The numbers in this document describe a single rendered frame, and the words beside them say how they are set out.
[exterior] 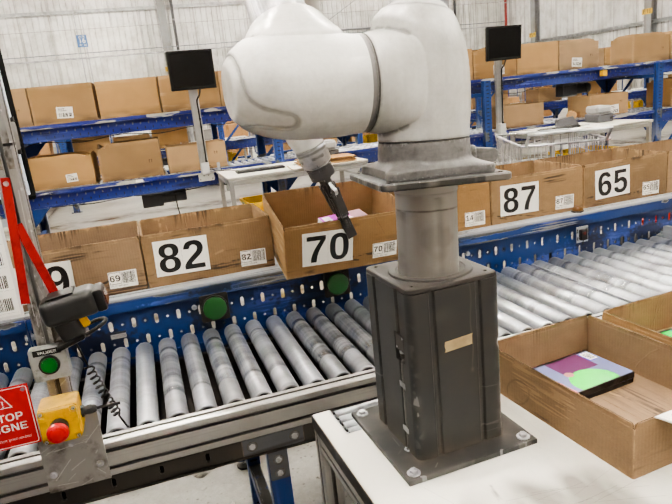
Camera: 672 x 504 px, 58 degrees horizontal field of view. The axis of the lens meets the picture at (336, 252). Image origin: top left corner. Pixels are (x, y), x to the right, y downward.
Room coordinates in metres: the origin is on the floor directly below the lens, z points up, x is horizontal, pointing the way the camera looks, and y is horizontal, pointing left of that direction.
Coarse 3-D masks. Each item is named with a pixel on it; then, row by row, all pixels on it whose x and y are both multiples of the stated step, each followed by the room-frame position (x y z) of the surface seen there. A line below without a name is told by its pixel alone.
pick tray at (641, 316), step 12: (648, 300) 1.34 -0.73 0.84; (660, 300) 1.36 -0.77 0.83; (612, 312) 1.30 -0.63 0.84; (624, 312) 1.31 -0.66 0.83; (636, 312) 1.33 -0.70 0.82; (648, 312) 1.34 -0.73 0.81; (660, 312) 1.36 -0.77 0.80; (624, 324) 1.23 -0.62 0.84; (636, 324) 1.20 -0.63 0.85; (648, 324) 1.34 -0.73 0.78; (660, 324) 1.36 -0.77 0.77; (648, 336) 1.17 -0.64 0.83; (660, 336) 1.14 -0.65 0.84
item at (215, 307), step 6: (210, 300) 1.71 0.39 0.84; (216, 300) 1.71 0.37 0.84; (222, 300) 1.72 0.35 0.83; (204, 306) 1.70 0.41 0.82; (210, 306) 1.70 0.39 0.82; (216, 306) 1.71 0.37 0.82; (222, 306) 1.71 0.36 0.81; (204, 312) 1.70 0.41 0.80; (210, 312) 1.70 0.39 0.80; (216, 312) 1.71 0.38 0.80; (222, 312) 1.71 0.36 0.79; (210, 318) 1.71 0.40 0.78; (216, 318) 1.71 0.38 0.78
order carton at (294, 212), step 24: (288, 192) 1.99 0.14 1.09; (312, 192) 2.01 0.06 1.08; (360, 192) 2.06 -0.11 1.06; (384, 192) 1.97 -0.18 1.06; (288, 216) 2.00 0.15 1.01; (312, 216) 2.03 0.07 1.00; (360, 216) 1.75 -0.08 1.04; (384, 216) 1.78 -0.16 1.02; (288, 240) 1.70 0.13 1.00; (360, 240) 1.77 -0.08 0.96; (384, 240) 1.80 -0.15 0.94; (288, 264) 1.72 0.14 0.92; (336, 264) 1.77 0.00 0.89; (360, 264) 1.79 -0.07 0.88
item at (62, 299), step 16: (64, 288) 1.11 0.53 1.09; (80, 288) 1.09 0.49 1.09; (96, 288) 1.09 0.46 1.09; (48, 304) 1.05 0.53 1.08; (64, 304) 1.06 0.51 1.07; (80, 304) 1.07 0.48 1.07; (96, 304) 1.08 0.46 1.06; (48, 320) 1.05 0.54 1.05; (64, 320) 1.06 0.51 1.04; (80, 320) 1.09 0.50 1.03; (64, 336) 1.07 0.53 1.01; (80, 336) 1.07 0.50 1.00
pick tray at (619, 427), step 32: (576, 320) 1.27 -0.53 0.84; (512, 352) 1.20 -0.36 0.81; (544, 352) 1.24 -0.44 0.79; (608, 352) 1.22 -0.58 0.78; (640, 352) 1.15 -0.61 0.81; (512, 384) 1.10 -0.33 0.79; (544, 384) 1.02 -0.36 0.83; (640, 384) 1.11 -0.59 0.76; (544, 416) 1.02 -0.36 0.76; (576, 416) 0.94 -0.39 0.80; (608, 416) 0.88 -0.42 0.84; (640, 416) 0.99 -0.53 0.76; (608, 448) 0.88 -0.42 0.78; (640, 448) 0.83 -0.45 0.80
